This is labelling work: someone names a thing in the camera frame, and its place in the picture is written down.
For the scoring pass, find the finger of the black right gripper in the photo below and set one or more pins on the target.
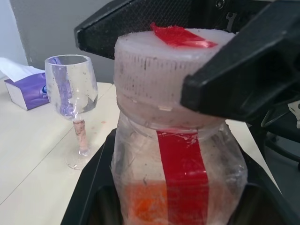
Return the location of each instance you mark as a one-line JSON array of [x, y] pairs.
[[122, 21]]

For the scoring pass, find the purple tissue pack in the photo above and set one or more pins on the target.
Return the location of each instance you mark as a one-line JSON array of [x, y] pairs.
[[30, 93]]

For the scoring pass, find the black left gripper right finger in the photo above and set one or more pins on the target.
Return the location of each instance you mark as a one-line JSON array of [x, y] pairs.
[[260, 201]]

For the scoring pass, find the black office chair base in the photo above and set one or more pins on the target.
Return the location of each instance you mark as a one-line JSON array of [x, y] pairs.
[[279, 131]]

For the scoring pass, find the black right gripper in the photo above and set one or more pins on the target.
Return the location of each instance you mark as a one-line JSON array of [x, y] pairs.
[[211, 14]]

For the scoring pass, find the clear plastic bottle red tape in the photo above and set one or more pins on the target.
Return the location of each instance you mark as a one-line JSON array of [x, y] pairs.
[[140, 164]]

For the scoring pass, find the white ribbed bottle cap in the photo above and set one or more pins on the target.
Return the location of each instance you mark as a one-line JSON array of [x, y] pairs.
[[150, 77]]

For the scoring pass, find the clear plastic wine glass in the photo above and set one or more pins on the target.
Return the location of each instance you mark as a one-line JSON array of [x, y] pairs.
[[70, 79]]

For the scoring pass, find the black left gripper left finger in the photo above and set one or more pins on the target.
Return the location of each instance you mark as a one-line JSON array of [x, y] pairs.
[[93, 187]]

